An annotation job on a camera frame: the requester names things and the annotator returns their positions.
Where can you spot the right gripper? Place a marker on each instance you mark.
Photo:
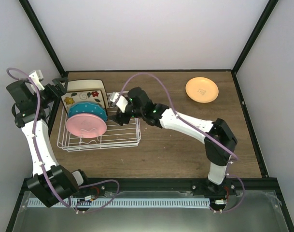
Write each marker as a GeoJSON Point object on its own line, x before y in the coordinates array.
{"type": "Point", "coordinates": [120, 118]}

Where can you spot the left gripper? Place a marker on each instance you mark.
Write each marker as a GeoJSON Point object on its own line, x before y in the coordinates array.
{"type": "Point", "coordinates": [56, 95]}

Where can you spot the pink round plate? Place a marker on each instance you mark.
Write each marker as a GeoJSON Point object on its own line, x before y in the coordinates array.
{"type": "Point", "coordinates": [86, 126]}

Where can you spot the teal dotted plate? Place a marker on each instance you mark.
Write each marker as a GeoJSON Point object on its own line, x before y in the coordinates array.
{"type": "Point", "coordinates": [88, 108]}

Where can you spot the orange round plate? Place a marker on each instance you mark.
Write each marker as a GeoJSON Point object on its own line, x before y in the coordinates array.
{"type": "Point", "coordinates": [201, 89]}

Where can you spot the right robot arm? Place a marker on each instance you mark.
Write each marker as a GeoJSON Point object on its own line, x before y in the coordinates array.
{"type": "Point", "coordinates": [218, 139]}

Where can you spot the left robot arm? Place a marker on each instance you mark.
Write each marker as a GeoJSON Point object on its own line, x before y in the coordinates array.
{"type": "Point", "coordinates": [29, 116]}

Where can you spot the cream square plate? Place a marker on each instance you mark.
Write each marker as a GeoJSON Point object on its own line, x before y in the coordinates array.
{"type": "Point", "coordinates": [86, 85]}

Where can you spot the square floral plate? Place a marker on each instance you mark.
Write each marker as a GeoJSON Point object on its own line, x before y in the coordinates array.
{"type": "Point", "coordinates": [71, 98]}

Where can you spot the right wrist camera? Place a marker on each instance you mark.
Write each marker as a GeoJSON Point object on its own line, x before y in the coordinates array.
{"type": "Point", "coordinates": [116, 99]}

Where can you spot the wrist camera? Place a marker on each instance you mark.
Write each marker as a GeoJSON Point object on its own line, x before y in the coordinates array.
{"type": "Point", "coordinates": [116, 99]}
{"type": "Point", "coordinates": [37, 77]}

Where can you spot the white wire dish rack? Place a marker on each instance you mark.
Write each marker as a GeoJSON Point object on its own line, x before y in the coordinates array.
{"type": "Point", "coordinates": [115, 136]}

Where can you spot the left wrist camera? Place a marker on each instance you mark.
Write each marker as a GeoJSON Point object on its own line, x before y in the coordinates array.
{"type": "Point", "coordinates": [37, 77]}

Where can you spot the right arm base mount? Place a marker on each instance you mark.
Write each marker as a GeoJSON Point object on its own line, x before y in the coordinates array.
{"type": "Point", "coordinates": [207, 188]}

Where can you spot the slotted cable duct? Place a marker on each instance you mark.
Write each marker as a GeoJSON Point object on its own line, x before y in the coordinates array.
{"type": "Point", "coordinates": [143, 203]}

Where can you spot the black front frame rail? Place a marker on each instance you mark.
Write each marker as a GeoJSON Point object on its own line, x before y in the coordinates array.
{"type": "Point", "coordinates": [101, 186]}

